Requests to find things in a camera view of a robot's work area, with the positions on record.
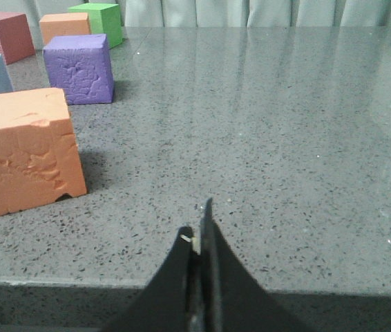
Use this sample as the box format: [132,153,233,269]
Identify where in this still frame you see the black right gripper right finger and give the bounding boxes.
[200,199,312,331]

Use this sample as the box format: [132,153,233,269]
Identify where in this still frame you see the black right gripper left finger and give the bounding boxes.
[102,226,193,331]

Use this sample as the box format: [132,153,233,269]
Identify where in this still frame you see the large orange foam cube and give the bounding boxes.
[0,88,87,216]

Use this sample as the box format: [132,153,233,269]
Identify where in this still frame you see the purple foam cube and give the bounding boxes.
[43,34,114,105]

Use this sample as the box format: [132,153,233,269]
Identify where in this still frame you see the green foam cube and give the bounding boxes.
[68,3,123,48]

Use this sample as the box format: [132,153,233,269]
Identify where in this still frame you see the white curtain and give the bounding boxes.
[0,0,391,29]

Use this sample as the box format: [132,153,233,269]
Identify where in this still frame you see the small orange foam cube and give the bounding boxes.
[39,12,91,45]

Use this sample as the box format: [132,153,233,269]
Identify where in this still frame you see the dark red foam cube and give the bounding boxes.
[0,12,35,65]

